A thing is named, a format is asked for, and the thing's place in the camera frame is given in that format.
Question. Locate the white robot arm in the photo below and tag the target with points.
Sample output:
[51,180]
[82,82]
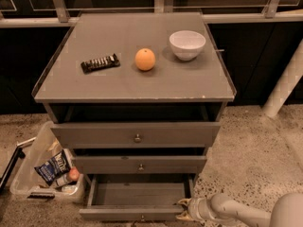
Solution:
[287,211]

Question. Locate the orange fruit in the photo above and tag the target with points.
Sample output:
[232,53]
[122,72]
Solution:
[144,59]

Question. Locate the white ceramic bowl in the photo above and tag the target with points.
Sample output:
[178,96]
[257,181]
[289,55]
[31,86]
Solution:
[186,44]

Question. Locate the grey top drawer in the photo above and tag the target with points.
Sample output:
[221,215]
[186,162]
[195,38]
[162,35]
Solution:
[136,134]

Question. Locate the grey bottom drawer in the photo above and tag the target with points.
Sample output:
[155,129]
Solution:
[137,197]

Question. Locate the black snack bar wrapper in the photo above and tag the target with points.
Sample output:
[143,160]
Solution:
[100,64]

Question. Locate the grey drawer cabinet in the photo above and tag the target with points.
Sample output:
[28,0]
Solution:
[173,91]

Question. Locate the red apple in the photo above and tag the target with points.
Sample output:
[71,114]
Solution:
[73,174]

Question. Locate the grey middle drawer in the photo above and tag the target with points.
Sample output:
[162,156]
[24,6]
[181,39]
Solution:
[139,164]

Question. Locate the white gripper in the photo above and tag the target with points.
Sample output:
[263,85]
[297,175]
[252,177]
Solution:
[196,208]

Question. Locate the metal railing frame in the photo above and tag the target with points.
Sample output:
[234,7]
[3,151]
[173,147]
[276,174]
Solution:
[27,13]

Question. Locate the clear plastic bin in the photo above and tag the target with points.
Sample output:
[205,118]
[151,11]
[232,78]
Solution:
[28,183]

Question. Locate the blue chip bag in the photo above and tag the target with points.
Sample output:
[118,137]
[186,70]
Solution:
[55,167]

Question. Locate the white diagonal post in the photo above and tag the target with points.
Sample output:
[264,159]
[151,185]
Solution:
[286,83]

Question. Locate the grey drawer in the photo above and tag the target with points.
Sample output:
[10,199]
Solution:
[136,134]
[139,164]
[137,197]

